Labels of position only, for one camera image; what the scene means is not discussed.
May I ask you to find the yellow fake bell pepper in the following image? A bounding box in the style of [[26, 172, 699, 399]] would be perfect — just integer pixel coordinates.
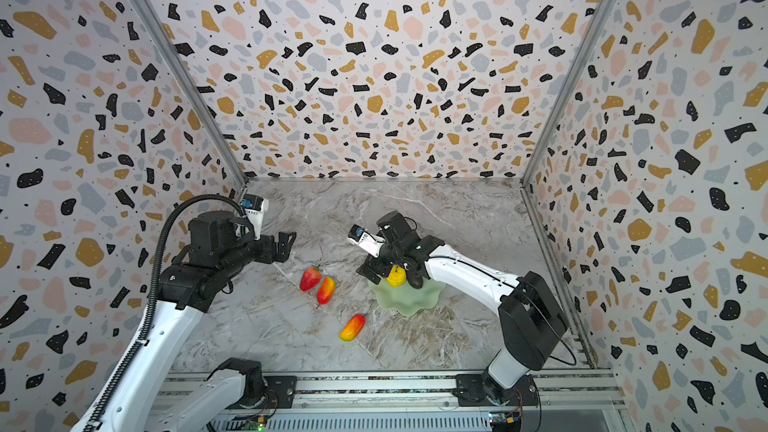
[[387, 265, 407, 288]]

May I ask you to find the red fake strawberry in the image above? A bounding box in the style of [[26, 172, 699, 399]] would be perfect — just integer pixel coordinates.
[[299, 267, 323, 292]]

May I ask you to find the red orange fake mango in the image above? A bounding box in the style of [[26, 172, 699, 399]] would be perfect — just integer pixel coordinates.
[[316, 277, 337, 305]]

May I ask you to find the red yellow fake mango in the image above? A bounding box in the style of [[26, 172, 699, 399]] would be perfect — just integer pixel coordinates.
[[339, 314, 366, 342]]

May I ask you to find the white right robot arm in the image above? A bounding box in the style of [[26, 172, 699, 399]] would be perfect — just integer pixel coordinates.
[[347, 211, 569, 405]]

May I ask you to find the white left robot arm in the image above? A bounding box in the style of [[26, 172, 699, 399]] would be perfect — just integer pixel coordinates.
[[73, 194, 297, 431]]

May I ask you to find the green wavy fruit bowl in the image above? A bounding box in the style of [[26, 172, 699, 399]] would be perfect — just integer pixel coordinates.
[[368, 278, 445, 317]]

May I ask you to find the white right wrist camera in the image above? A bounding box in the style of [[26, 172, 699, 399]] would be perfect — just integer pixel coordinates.
[[347, 224, 386, 258]]

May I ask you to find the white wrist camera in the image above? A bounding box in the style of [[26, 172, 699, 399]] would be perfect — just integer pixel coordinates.
[[241, 193, 269, 240], [347, 224, 386, 258]]

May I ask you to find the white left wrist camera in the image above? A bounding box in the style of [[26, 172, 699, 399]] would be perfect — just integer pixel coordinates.
[[241, 193, 269, 240]]

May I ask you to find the black corrugated cable conduit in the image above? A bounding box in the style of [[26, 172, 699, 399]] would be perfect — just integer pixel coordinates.
[[80, 193, 247, 432]]

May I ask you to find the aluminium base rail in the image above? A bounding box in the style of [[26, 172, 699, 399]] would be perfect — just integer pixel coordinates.
[[143, 368, 631, 432]]

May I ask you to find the aluminium corner post left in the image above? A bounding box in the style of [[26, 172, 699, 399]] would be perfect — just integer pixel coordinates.
[[129, 0, 247, 191]]

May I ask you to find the aluminium corner post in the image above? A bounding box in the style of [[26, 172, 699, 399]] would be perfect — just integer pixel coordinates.
[[129, 0, 247, 191], [521, 0, 615, 190]]

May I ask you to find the aluminium corner post right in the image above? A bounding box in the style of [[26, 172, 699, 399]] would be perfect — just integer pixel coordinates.
[[521, 0, 615, 190]]

